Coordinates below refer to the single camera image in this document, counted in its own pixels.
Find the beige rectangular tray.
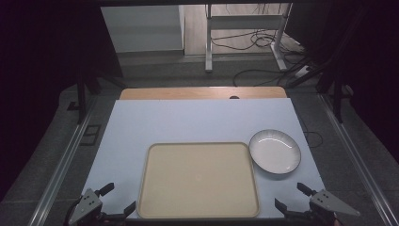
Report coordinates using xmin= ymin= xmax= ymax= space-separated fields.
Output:
xmin=136 ymin=141 xmax=262 ymax=220

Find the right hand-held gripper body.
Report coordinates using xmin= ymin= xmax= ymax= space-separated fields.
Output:
xmin=287 ymin=188 xmax=361 ymax=226

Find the white metal desk frame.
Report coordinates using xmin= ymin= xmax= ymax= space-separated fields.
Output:
xmin=204 ymin=3 xmax=294 ymax=73

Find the white table cover sheet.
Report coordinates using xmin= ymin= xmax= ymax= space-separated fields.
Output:
xmin=80 ymin=99 xmax=327 ymax=219

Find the white cabinet panel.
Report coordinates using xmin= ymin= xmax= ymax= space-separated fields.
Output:
xmin=100 ymin=5 xmax=186 ymax=55

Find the thin black cable loop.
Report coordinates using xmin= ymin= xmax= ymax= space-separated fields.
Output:
xmin=297 ymin=116 xmax=324 ymax=149

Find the dark curtain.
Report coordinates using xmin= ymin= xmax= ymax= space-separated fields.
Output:
xmin=283 ymin=0 xmax=399 ymax=164
xmin=0 ymin=0 xmax=124 ymax=202

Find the grey metal floor rail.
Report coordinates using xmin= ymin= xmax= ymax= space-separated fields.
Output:
xmin=27 ymin=97 xmax=98 ymax=226
xmin=317 ymin=93 xmax=399 ymax=226

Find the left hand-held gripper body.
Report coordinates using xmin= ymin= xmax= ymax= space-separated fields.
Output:
xmin=64 ymin=187 xmax=127 ymax=226

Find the tangle of black floor cables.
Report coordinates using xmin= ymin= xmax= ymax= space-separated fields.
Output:
xmin=209 ymin=28 xmax=314 ymax=88

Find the white round plate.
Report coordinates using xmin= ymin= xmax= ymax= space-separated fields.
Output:
xmin=247 ymin=128 xmax=302 ymax=176

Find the white power strip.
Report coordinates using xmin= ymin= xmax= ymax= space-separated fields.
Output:
xmin=294 ymin=65 xmax=312 ymax=79

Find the black floor socket plate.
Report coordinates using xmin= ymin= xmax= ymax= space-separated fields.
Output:
xmin=79 ymin=124 xmax=103 ymax=147

